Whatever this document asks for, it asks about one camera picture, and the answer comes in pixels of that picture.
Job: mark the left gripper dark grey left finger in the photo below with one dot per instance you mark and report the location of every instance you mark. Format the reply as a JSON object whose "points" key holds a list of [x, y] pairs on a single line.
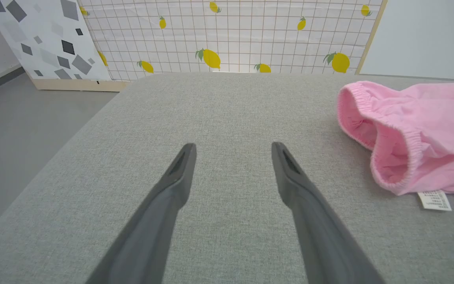
{"points": [[152, 228]]}

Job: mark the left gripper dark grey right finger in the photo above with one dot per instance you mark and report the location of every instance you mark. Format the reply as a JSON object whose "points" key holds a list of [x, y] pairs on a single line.
{"points": [[317, 228]]}

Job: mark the pink garment with white label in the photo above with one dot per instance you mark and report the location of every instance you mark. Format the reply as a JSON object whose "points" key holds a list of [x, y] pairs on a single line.
{"points": [[440, 126]]}

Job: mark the lemon print grid screen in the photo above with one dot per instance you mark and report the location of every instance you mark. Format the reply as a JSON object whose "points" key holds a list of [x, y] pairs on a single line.
{"points": [[250, 35]]}

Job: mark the grey terrazzo print panel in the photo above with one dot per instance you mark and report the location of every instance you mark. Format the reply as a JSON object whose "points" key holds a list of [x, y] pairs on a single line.
{"points": [[49, 39]]}

